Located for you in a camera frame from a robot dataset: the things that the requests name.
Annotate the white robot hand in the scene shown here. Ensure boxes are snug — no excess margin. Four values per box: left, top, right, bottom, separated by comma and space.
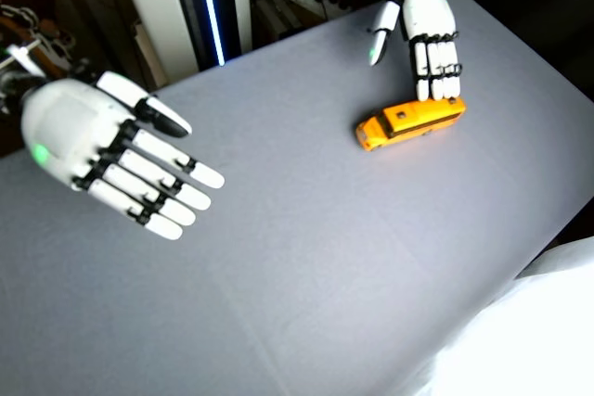
20, 70, 226, 242
368, 0, 465, 103

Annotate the blue light strip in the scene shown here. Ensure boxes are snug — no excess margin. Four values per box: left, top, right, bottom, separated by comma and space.
195, 0, 227, 67

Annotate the grey device box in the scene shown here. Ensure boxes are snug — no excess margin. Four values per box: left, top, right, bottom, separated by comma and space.
253, 0, 326, 40

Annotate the yellow toy bus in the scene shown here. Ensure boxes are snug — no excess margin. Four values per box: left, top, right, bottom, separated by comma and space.
355, 96, 468, 153

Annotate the white pillar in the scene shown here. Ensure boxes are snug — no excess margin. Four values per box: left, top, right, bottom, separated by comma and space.
110, 0, 200, 89

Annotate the grey table cloth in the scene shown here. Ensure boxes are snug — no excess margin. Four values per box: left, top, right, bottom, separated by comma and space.
0, 0, 594, 396

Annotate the brown wooden board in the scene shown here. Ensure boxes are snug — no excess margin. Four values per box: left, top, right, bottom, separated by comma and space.
25, 15, 64, 80

